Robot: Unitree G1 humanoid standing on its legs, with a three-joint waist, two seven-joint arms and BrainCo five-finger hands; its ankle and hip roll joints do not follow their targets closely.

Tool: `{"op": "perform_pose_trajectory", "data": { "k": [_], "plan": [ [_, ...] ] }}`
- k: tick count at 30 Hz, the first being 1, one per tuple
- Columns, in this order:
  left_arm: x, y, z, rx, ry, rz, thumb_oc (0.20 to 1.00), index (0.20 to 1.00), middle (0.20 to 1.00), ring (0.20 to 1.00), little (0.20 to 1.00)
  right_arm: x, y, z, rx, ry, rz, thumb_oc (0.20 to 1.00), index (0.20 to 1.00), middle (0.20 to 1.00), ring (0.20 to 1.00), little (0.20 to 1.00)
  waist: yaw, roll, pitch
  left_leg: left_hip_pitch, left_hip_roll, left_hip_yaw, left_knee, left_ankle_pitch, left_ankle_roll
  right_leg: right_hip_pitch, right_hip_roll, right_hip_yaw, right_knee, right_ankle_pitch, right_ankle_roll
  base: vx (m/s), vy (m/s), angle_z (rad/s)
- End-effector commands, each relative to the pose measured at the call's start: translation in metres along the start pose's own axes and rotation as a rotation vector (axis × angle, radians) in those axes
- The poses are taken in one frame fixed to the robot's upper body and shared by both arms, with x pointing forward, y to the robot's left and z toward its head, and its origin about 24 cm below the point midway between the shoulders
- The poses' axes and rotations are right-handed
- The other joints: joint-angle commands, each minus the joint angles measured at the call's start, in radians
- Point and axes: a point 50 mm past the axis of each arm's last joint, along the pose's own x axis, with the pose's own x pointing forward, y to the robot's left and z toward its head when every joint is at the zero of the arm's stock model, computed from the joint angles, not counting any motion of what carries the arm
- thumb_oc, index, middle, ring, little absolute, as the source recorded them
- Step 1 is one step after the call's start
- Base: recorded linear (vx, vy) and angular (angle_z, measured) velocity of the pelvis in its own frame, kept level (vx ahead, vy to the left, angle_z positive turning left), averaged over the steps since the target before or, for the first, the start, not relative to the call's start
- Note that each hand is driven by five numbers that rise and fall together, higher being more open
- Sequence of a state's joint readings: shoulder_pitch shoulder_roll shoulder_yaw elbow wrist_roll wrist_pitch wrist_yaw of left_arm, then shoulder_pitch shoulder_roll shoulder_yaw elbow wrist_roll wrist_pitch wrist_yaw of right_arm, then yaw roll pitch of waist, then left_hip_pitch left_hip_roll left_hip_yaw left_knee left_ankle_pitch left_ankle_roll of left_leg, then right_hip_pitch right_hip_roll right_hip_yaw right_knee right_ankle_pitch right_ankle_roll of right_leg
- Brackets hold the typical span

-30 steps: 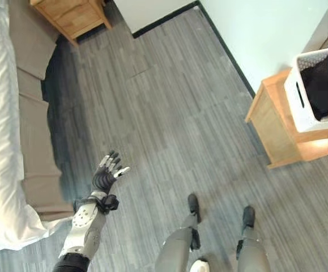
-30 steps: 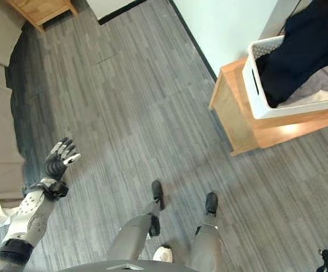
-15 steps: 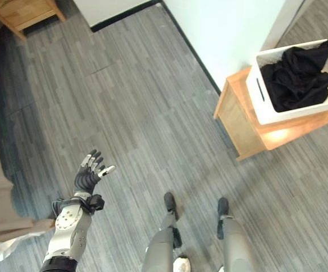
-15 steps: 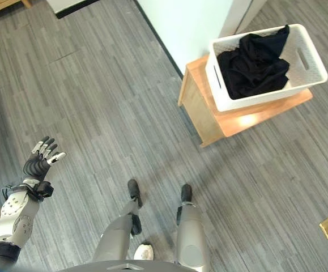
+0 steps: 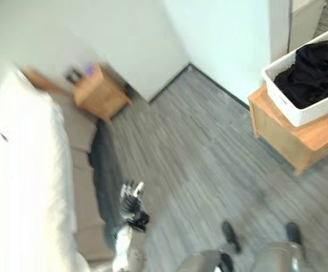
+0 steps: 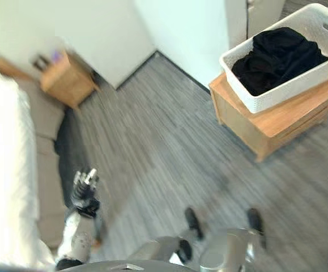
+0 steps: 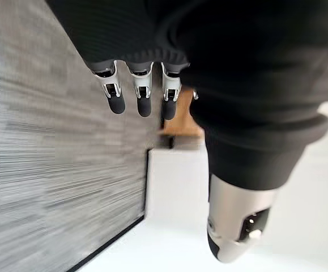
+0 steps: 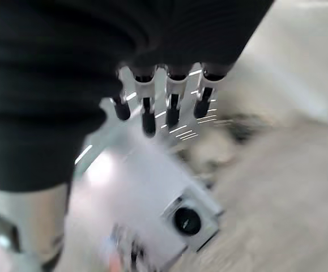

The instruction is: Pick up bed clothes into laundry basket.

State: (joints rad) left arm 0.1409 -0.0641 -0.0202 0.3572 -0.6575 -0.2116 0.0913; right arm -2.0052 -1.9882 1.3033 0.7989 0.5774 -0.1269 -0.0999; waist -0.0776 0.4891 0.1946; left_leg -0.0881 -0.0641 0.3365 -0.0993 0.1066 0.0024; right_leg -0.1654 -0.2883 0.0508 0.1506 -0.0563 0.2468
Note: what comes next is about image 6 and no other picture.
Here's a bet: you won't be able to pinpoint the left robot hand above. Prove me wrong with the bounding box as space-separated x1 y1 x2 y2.
70 168 101 219

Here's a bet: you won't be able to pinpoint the white bed cover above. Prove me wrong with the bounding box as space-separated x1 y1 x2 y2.
0 53 56 272

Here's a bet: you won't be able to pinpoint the white laundry basket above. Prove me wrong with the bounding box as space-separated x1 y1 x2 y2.
219 2 328 114

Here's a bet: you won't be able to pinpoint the black clothes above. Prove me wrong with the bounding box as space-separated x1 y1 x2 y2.
231 27 328 97

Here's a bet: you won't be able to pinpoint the grey robot torso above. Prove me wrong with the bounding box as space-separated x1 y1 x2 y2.
64 260 193 272

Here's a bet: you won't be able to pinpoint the left silver robot leg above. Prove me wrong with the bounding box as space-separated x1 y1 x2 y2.
129 207 205 266

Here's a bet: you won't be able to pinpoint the small wooden nightstand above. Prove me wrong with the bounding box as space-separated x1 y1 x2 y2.
40 50 101 110

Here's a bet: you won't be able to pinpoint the dark object on nightstand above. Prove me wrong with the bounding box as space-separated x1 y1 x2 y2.
31 53 51 71

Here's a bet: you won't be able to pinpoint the large wooden cabinet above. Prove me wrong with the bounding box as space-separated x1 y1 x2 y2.
208 72 328 163

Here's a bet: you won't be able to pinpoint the beige bed frame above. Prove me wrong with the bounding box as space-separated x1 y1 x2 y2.
0 55 76 250

